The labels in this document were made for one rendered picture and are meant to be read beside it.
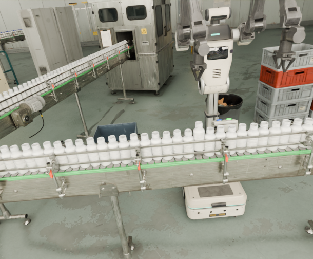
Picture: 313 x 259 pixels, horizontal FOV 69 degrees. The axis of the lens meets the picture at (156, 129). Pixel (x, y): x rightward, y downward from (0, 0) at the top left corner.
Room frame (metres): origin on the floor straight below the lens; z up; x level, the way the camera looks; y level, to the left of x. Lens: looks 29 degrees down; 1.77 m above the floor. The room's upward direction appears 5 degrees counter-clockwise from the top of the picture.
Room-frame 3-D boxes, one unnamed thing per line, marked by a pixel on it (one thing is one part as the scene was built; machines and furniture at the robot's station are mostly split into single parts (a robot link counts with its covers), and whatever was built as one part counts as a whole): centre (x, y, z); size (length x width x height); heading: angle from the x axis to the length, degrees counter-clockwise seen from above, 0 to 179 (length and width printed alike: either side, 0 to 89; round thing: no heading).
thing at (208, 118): (1.68, -0.47, 0.74); 0.11 x 0.11 x 0.40; 0
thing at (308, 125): (1.03, -0.81, 1.08); 0.06 x 0.06 x 0.17
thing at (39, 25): (6.79, 2.85, 0.96); 0.82 x 0.50 x 1.91; 162
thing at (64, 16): (7.64, 2.56, 0.96); 0.82 x 0.50 x 1.91; 162
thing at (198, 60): (1.20, -0.25, 1.49); 0.10 x 0.07 x 0.07; 6
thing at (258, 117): (2.97, -1.85, 0.11); 0.61 x 0.41 x 0.22; 95
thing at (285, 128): (1.03, -0.69, 1.08); 0.06 x 0.06 x 0.17
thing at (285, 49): (1.18, -0.69, 1.51); 0.10 x 0.07 x 0.07; 0
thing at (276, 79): (2.97, -1.86, 0.78); 0.61 x 0.41 x 0.22; 96
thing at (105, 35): (4.94, 0.84, 1.22); 0.23 x 0.04 x 0.32; 72
